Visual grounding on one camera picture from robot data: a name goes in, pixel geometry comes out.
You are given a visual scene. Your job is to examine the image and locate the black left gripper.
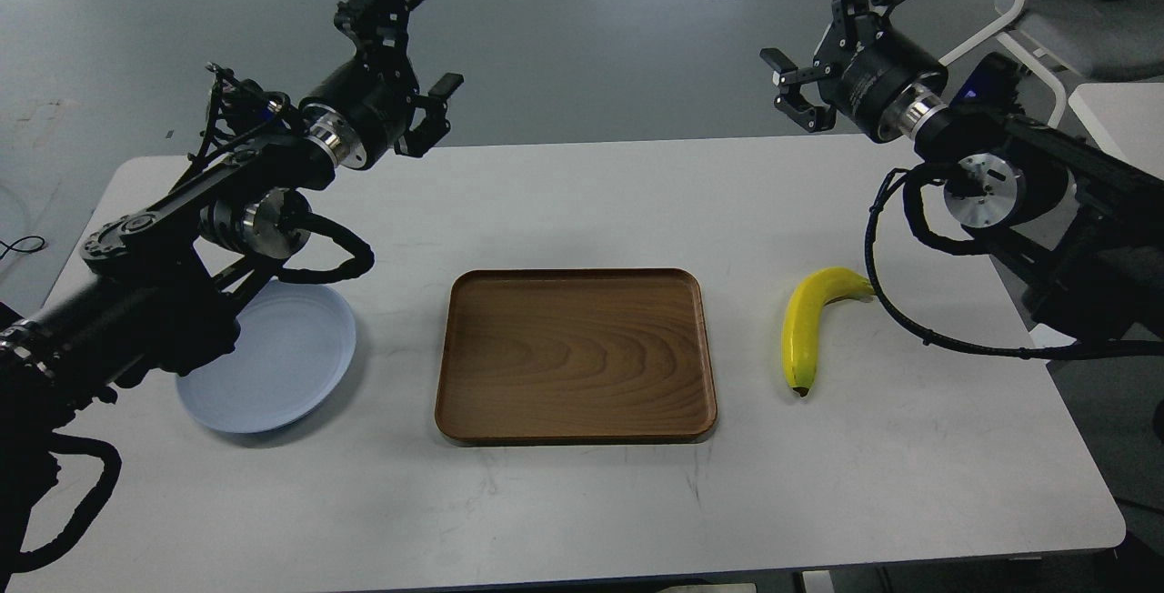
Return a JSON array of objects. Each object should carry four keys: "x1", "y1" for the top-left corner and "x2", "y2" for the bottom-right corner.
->
[{"x1": 299, "y1": 0, "x2": 464, "y2": 171}]

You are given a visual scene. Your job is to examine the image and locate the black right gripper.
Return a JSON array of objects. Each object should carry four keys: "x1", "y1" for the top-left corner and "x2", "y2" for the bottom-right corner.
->
[{"x1": 760, "y1": 0, "x2": 947, "y2": 143}]

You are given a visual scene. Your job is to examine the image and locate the yellow banana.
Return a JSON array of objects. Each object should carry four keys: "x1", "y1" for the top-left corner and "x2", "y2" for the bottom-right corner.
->
[{"x1": 780, "y1": 266, "x2": 876, "y2": 398}]

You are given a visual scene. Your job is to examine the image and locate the light blue plate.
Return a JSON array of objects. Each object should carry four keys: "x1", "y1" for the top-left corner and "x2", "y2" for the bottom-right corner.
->
[{"x1": 176, "y1": 281, "x2": 356, "y2": 435}]

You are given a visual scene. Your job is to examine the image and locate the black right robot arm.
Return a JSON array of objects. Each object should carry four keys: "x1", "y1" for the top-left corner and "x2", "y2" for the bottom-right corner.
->
[{"x1": 760, "y1": 0, "x2": 1161, "y2": 361}]

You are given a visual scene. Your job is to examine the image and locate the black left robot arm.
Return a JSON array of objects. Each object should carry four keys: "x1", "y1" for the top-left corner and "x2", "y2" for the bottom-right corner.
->
[{"x1": 3, "y1": 0, "x2": 463, "y2": 583}]

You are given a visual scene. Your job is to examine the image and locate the white office chair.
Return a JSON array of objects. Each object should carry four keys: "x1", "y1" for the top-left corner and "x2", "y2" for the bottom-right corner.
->
[{"x1": 939, "y1": 0, "x2": 1163, "y2": 127}]

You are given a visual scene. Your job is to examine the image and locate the white side table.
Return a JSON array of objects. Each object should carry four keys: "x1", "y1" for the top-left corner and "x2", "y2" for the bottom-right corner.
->
[{"x1": 1069, "y1": 82, "x2": 1163, "y2": 179}]

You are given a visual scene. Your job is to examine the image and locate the brown wooden tray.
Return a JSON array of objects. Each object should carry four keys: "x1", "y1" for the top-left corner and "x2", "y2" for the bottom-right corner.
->
[{"x1": 434, "y1": 268, "x2": 718, "y2": 447}]

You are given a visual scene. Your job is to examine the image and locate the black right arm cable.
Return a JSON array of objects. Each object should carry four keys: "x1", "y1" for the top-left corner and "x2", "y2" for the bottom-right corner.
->
[{"x1": 864, "y1": 163, "x2": 1164, "y2": 362}]

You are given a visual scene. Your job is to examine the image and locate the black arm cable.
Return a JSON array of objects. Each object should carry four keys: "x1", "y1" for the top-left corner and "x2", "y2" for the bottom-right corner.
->
[
  {"x1": 864, "y1": 163, "x2": 1164, "y2": 362},
  {"x1": 274, "y1": 211, "x2": 376, "y2": 285}
]

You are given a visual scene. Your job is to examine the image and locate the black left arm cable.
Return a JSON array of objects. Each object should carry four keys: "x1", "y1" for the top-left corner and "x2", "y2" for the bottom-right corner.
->
[{"x1": 274, "y1": 211, "x2": 376, "y2": 285}]

